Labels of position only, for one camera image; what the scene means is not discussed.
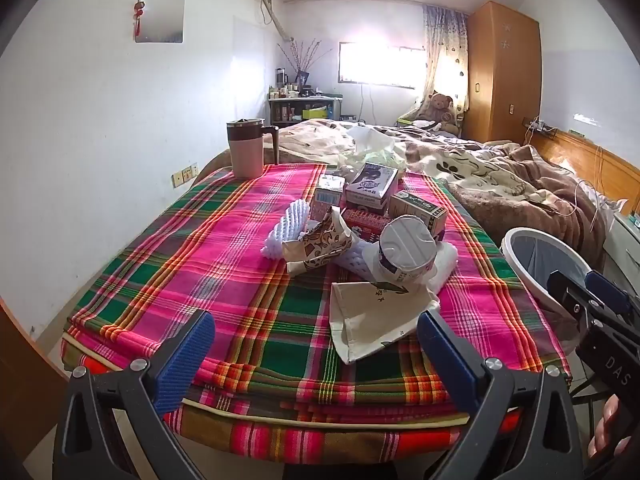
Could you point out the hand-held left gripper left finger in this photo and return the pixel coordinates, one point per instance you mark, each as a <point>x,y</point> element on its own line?
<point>182,360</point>

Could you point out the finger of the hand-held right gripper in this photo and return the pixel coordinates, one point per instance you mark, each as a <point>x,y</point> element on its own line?
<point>570,292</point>
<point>607,287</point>

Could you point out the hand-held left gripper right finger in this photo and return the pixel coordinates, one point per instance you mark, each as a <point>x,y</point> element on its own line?
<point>447,355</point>

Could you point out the white trash bin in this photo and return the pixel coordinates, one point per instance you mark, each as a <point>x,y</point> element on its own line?
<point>530,255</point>

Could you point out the white towel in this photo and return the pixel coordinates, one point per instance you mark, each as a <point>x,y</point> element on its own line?
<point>446,265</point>

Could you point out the white foam sleeve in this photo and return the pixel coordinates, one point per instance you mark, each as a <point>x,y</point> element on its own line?
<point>352,262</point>

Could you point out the ribbed white foam net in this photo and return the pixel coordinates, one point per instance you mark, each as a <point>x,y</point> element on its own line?
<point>285,225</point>

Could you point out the person's right hand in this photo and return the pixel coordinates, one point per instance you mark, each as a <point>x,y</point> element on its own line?
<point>606,422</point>

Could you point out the white nightstand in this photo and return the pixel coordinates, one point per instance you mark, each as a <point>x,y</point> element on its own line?
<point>622,240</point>

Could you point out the white paper bag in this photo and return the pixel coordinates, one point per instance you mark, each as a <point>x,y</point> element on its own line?
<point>375,315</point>

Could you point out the plaid tablecloth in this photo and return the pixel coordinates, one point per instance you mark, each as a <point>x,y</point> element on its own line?
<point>200,270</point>

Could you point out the white lidded paper cup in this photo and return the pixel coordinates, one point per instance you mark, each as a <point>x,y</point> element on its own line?
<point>405,247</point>

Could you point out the wooden headboard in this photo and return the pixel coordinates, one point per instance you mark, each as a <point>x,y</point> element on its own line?
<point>600,160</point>

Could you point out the bed with brown blanket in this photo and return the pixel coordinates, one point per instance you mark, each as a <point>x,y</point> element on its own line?
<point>500,175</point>

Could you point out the green and brown box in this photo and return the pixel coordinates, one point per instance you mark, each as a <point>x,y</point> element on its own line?
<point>415,210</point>

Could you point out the red drink can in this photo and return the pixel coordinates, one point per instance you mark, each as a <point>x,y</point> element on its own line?
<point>365,222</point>

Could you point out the brown patterned paper bag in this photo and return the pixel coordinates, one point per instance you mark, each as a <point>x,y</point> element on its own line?
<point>315,250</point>

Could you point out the power strip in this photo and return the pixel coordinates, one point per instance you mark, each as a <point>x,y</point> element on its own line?
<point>540,126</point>

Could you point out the purple and white box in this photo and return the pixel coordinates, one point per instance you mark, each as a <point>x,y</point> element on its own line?
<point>372,185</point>

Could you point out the small white carton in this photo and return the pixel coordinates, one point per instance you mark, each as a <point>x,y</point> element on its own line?
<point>330,192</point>

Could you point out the pink mug with brown lid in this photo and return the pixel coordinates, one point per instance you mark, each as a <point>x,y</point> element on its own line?
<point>245,155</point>

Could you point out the yellow tissue pack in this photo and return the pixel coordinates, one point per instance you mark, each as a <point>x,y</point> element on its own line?
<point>370,152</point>

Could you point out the brown teddy bear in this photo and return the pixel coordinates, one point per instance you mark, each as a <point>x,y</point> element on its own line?
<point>440,107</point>

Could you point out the wooden wardrobe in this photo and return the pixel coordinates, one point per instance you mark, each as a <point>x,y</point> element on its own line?
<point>500,75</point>

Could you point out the yellow green box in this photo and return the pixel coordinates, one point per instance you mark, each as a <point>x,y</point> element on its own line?
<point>410,120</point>

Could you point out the patterned curtain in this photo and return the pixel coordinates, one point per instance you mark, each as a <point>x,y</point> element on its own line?
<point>445,60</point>

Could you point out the grey shelf unit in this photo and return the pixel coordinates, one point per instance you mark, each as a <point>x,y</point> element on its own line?
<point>277,110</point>

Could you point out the row of bottles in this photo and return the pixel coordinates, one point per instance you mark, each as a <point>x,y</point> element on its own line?
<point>290,91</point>

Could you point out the window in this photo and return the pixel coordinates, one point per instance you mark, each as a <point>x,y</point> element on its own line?
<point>380,62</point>

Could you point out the dried branches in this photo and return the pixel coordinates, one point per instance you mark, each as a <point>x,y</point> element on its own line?
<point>305,57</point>

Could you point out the red knot ornament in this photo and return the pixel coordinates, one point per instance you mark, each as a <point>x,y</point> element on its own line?
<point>139,10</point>

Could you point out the air conditioner pipe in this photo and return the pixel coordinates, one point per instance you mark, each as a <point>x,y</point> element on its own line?
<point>272,15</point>

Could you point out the wall socket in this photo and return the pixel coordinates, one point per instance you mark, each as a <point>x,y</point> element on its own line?
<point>185,174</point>

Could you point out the silver wall sheet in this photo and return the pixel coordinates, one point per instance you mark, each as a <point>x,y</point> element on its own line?
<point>162,15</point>

